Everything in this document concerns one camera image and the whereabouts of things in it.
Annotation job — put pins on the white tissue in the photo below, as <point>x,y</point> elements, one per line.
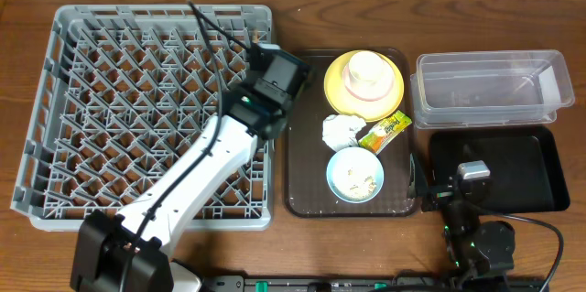
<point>339,131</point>

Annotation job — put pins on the pink shallow bowl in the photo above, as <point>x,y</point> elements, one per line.
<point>369,91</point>

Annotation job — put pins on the black rectangular tray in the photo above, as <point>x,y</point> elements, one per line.
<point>524,166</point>

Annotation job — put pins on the yellow green snack wrapper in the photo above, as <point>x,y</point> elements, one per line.
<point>383,132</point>

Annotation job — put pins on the white cup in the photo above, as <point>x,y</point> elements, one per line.
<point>366,68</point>

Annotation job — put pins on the dark brown serving tray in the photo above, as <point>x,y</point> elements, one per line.
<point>307,193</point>

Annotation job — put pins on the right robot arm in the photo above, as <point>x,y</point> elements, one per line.
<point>479,249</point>

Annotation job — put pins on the clear plastic bin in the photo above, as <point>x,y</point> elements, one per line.
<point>489,88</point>

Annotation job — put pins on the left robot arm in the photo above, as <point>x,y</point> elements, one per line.
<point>132,251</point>

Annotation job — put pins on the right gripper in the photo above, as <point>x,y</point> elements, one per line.
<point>439,194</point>

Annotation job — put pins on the yellow round plate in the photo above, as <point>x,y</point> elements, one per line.
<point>344,103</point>

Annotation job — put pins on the light blue bowl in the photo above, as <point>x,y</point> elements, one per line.
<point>355,175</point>

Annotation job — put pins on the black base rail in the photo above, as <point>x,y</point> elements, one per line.
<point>405,282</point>

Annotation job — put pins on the wooden chopstick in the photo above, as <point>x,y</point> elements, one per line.
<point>256,36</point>

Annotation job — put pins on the grey plastic dishwasher rack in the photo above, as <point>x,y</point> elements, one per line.
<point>124,91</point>

